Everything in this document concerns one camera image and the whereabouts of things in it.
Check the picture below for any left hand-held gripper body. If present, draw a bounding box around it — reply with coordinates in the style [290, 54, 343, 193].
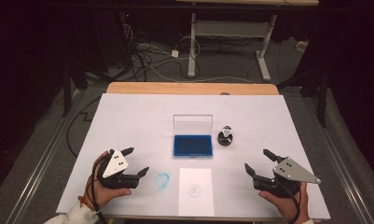
[96, 148, 141, 190]

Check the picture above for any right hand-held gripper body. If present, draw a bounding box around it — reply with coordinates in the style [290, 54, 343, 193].
[252, 156, 322, 199]

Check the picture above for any clear-handled black stamp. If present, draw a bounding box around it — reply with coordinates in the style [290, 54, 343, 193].
[216, 125, 234, 147]

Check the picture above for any blue ink pad clear lid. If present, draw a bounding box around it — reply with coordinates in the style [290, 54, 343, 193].
[172, 114, 215, 159]

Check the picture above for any person's left hand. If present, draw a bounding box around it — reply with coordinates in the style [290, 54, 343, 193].
[83, 150, 132, 209]

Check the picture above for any person's right hand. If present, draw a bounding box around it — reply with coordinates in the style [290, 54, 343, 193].
[258, 181, 312, 224]

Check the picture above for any white table cover sheet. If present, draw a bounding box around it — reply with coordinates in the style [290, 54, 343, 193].
[55, 92, 332, 221]

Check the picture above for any white paper sheet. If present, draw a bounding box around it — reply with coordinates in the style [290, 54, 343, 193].
[177, 167, 215, 217]

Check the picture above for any black stand leg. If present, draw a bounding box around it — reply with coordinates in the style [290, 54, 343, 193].
[61, 60, 75, 119]
[316, 66, 329, 129]

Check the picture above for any wooden table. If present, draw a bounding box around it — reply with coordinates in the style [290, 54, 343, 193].
[105, 81, 281, 96]

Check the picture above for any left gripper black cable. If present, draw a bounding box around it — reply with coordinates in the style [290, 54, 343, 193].
[90, 153, 110, 224]

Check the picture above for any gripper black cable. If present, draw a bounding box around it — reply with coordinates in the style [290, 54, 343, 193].
[90, 153, 110, 224]
[276, 181, 302, 224]

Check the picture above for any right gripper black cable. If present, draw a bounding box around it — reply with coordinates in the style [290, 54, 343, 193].
[276, 181, 302, 224]

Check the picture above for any orange bracelet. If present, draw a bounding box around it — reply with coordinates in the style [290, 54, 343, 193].
[77, 195, 96, 213]

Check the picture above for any metal floor rail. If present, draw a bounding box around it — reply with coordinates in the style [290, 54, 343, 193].
[6, 89, 87, 224]
[301, 95, 374, 224]

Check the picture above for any black looped floor cable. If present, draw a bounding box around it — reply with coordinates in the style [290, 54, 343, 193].
[65, 96, 103, 158]

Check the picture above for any tangle of black floor cables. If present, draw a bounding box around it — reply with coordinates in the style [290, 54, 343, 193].
[118, 18, 202, 82]

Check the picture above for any long white floor cable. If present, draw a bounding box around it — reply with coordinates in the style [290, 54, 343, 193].
[145, 63, 257, 85]

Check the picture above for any white metal frame desk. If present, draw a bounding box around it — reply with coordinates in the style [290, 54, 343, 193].
[174, 0, 320, 82]

